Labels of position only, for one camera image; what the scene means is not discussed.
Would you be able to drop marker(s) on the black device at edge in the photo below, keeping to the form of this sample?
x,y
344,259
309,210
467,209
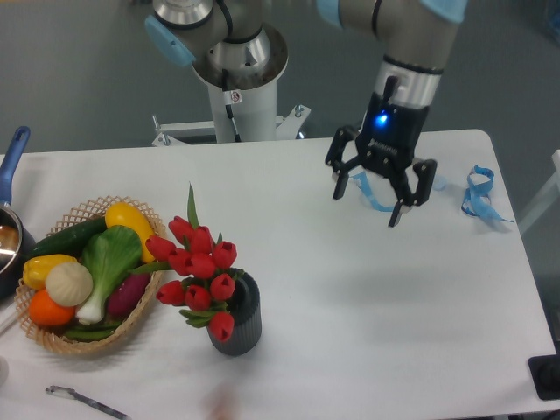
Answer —
x,y
545,375

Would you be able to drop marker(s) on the orange fruit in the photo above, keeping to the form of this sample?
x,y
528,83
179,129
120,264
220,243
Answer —
x,y
43,311

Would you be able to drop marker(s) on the grey pen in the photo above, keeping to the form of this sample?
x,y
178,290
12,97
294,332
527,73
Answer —
x,y
70,393

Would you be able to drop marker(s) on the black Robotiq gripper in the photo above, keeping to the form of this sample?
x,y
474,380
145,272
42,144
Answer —
x,y
391,140

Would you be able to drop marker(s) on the green cucumber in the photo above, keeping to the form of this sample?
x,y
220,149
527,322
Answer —
x,y
69,241

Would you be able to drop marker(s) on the small light blue cap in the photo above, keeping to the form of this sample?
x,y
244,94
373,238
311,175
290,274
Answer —
x,y
439,183

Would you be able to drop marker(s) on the cream steamed bun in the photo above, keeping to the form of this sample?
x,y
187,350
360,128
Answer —
x,y
69,284

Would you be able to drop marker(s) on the woven wicker basket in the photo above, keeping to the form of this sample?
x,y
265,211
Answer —
x,y
52,339

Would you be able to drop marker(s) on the green pea pod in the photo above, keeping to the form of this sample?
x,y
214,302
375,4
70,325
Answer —
x,y
90,333

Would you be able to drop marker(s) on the yellow bell pepper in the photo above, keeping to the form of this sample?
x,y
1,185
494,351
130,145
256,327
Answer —
x,y
37,269

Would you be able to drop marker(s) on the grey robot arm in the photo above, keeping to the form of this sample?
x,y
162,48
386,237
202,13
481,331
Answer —
x,y
239,49

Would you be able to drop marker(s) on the purple sweet potato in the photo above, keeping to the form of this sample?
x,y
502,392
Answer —
x,y
125,298

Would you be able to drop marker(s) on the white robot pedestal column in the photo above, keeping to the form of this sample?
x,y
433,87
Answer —
x,y
250,106

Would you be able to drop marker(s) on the green bok choy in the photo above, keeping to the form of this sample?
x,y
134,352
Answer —
x,y
109,257

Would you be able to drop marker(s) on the red tulip bouquet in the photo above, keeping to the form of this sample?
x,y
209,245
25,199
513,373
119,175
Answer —
x,y
209,290

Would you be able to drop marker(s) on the blue handled saucepan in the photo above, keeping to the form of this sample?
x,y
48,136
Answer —
x,y
16,242

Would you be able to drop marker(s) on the white object right edge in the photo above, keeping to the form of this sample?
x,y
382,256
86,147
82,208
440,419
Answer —
x,y
545,197

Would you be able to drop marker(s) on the dark grey ribbed vase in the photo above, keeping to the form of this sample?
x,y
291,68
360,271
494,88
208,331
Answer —
x,y
246,312

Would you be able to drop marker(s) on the yellow squash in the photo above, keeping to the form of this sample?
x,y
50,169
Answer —
x,y
124,214

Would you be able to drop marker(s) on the curled blue ribbon strip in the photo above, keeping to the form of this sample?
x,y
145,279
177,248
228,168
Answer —
x,y
361,181

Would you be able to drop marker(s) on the knotted blue ribbon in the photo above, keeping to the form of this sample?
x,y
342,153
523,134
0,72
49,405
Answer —
x,y
477,201

